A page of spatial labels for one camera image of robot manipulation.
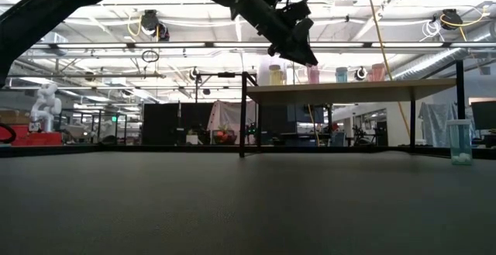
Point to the red storage crates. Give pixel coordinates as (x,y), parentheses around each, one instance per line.
(38,139)

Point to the black table frame wooden boards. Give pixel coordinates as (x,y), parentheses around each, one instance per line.
(23,151)

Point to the wooden shelf with black legs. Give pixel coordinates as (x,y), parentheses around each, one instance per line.
(348,91)

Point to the grey hanging cloth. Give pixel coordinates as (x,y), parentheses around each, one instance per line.
(438,125)

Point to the black monitor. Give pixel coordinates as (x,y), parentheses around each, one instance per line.
(484,115)

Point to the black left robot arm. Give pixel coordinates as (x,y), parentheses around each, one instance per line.
(46,11)

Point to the long ceiling light bar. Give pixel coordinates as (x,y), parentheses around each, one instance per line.
(174,45)

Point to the black cabinet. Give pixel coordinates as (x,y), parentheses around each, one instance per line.
(162,125)

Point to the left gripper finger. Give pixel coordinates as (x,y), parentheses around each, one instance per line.
(290,53)
(305,30)

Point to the silver ventilation duct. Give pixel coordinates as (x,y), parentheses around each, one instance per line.
(434,63)

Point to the white draped cloth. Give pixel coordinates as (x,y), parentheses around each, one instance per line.
(228,115)

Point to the black metal stand frame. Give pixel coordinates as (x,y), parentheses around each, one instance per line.
(224,74)

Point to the white robot figure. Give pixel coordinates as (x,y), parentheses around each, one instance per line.
(46,107)

